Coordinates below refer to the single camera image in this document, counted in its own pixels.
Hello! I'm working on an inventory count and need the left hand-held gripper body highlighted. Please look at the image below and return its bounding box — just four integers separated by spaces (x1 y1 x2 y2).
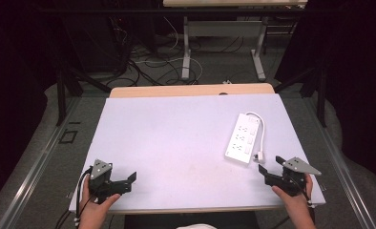
88 158 129 205

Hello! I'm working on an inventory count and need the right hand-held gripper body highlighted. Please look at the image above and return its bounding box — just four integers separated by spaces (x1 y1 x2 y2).
267 156 323 198

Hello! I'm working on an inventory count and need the person's right hand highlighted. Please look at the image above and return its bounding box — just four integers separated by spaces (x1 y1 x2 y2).
271 173 315 223

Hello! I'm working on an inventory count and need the person's left hand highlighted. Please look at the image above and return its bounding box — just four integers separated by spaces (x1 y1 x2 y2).
78 175 122 226

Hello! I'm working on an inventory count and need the white power strip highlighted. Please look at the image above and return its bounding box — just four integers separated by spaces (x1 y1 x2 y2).
224 113 262 165

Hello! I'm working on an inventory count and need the white table mat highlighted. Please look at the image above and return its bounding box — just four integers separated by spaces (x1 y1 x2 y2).
68 93 326 213

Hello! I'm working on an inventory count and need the black metal stand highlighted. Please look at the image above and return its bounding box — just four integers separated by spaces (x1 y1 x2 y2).
55 61 113 127
273 61 329 129

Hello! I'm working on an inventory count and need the wooden table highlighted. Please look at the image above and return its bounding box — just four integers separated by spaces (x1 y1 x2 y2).
68 82 326 216

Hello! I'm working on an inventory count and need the white-legged desk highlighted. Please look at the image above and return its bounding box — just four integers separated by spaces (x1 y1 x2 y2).
162 0 308 83

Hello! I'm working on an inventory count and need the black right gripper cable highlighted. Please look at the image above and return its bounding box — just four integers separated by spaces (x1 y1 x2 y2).
270 176 317 229

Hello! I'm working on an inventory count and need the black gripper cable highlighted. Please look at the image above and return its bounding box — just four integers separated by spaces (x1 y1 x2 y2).
270 176 317 229
54 167 96 229

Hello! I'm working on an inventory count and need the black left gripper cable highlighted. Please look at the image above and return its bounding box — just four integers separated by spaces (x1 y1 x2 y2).
54 167 96 229

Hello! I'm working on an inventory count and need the white power strip cable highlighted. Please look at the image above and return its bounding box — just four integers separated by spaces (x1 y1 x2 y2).
244 111 267 162

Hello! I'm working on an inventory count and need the aluminium floor rail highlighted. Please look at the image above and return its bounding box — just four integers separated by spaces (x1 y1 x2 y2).
303 94 376 229
0 94 83 229

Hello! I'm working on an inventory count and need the bundle of floor cables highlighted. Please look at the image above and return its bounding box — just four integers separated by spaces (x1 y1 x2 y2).
108 15 251 88

